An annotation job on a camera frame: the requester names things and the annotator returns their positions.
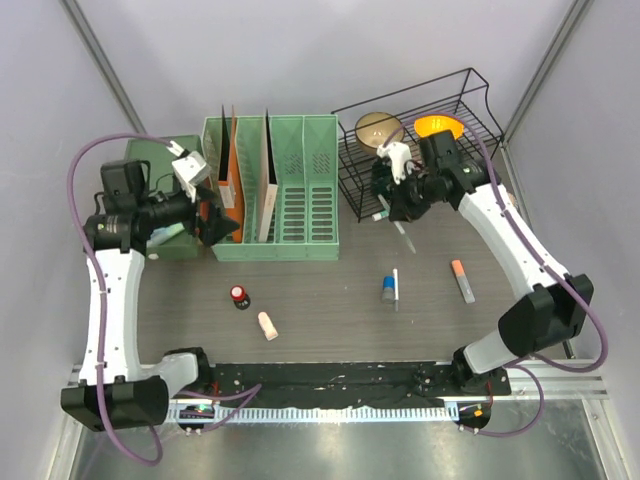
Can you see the brown glass bowl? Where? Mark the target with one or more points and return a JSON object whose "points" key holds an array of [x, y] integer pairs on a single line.
{"points": [[374, 128]]}

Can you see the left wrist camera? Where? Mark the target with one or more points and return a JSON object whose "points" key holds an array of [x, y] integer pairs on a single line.
{"points": [[190, 169]]}

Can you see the red black stamp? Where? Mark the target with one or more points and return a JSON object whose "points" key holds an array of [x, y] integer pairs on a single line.
{"points": [[240, 297]]}

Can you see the striped ceramic mug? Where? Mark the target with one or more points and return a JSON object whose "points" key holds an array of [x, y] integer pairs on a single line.
{"points": [[512, 199]]}

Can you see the white folder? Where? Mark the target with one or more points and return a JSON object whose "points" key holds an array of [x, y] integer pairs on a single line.
{"points": [[268, 185]]}

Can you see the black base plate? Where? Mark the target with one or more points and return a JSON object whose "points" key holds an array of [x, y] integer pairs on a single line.
{"points": [[353, 384]]}

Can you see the white cable tray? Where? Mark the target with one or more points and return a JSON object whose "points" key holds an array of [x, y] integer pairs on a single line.
{"points": [[198, 413]]}

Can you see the black wire rack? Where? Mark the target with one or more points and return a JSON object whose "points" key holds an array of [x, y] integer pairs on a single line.
{"points": [[457, 102]]}

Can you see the orange highlighter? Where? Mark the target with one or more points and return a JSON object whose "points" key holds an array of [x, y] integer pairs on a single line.
{"points": [[462, 281]]}

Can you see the green white glue stick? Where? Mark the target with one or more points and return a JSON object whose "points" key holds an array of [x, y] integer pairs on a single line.
{"points": [[379, 216]]}

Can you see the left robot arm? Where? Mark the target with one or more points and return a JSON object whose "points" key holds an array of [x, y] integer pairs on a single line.
{"points": [[127, 214]]}

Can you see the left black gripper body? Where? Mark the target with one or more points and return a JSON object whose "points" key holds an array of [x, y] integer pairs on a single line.
{"points": [[198, 217]]}

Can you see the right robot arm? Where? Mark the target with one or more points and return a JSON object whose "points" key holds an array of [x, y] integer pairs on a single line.
{"points": [[550, 302]]}

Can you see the green pen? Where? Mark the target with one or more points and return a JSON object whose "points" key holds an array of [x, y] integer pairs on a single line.
{"points": [[386, 207]]}

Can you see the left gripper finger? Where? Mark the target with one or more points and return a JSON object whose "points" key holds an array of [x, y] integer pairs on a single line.
{"points": [[206, 197], [215, 227]]}

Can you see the pink eraser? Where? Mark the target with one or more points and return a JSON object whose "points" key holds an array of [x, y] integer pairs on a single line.
{"points": [[268, 328]]}

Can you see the blue grey bottle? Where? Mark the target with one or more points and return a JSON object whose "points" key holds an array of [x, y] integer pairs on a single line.
{"points": [[388, 290]]}

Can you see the green file organizer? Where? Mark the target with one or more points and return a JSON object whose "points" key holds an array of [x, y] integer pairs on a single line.
{"points": [[304, 224]]}

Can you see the green highlighter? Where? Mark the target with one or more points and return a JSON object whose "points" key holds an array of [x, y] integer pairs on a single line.
{"points": [[162, 235]]}

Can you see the orange bowl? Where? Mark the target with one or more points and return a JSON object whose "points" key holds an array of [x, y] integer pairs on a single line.
{"points": [[432, 124]]}

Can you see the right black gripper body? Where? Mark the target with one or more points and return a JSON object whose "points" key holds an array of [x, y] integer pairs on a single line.
{"points": [[412, 195]]}

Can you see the white pen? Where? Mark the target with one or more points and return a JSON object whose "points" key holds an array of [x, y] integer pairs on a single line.
{"points": [[396, 289]]}

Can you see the dark green mug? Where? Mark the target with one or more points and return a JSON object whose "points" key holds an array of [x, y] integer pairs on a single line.
{"points": [[381, 180]]}

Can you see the orange folder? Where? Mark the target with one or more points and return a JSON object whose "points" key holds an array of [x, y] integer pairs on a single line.
{"points": [[229, 181]]}

